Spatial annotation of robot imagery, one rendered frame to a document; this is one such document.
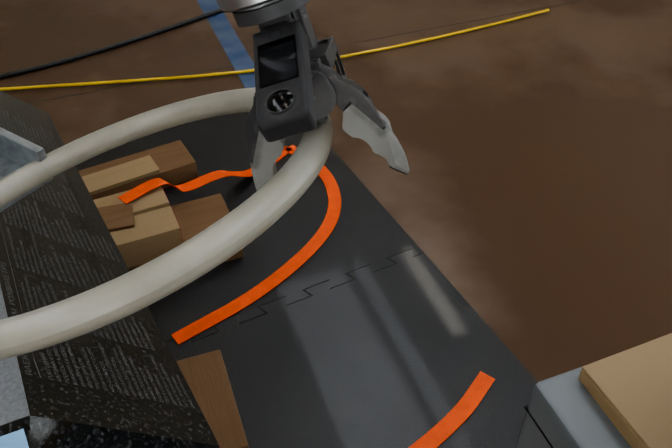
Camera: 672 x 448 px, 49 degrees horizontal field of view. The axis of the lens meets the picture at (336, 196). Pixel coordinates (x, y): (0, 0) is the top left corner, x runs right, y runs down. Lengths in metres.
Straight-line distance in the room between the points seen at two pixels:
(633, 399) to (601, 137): 2.14
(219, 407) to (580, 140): 1.81
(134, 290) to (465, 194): 2.17
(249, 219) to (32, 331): 0.18
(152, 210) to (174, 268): 1.76
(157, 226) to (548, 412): 1.49
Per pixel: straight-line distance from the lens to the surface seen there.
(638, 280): 2.51
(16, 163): 1.06
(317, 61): 0.67
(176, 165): 2.68
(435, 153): 2.85
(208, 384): 1.93
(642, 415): 1.03
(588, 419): 1.04
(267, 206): 0.60
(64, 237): 1.51
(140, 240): 2.24
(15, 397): 1.12
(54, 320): 0.59
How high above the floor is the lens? 1.68
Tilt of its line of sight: 40 degrees down
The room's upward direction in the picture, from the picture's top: straight up
